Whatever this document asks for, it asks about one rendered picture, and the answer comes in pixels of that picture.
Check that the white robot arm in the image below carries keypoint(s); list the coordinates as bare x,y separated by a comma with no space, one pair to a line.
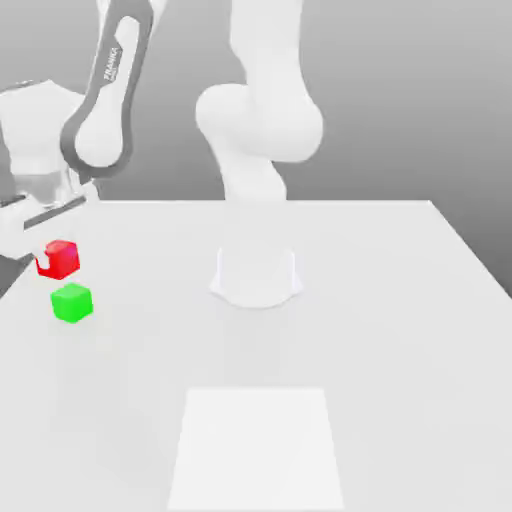
260,120

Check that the small red cube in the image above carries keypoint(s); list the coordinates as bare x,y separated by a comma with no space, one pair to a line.
62,262

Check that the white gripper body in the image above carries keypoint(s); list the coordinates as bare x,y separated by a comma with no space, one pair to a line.
18,240

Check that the small green cube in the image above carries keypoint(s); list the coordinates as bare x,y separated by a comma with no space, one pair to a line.
72,303

